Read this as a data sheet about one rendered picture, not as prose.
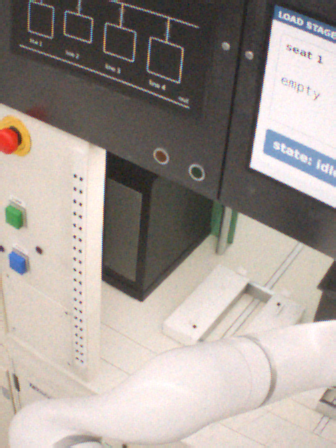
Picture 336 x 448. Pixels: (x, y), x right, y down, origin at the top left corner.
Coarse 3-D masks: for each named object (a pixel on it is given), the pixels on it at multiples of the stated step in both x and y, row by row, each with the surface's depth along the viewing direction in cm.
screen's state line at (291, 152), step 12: (276, 132) 78; (264, 144) 80; (276, 144) 79; (288, 144) 78; (300, 144) 77; (276, 156) 80; (288, 156) 79; (300, 156) 78; (312, 156) 77; (324, 156) 76; (300, 168) 79; (312, 168) 78; (324, 168) 77; (324, 180) 78
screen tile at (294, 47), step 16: (288, 48) 72; (304, 48) 70; (320, 48) 69; (288, 64) 73; (304, 64) 72; (320, 64) 70; (320, 80) 72; (272, 96) 76; (288, 96) 75; (272, 112) 77; (288, 112) 76; (304, 112) 75; (320, 112) 74; (304, 128) 76; (320, 128) 75
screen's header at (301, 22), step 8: (280, 8) 69; (280, 16) 70; (288, 16) 69; (296, 16) 69; (304, 16) 68; (288, 24) 70; (296, 24) 69; (304, 24) 69; (312, 24) 68; (320, 24) 68; (312, 32) 69; (320, 32) 68; (328, 32) 68; (328, 40) 68
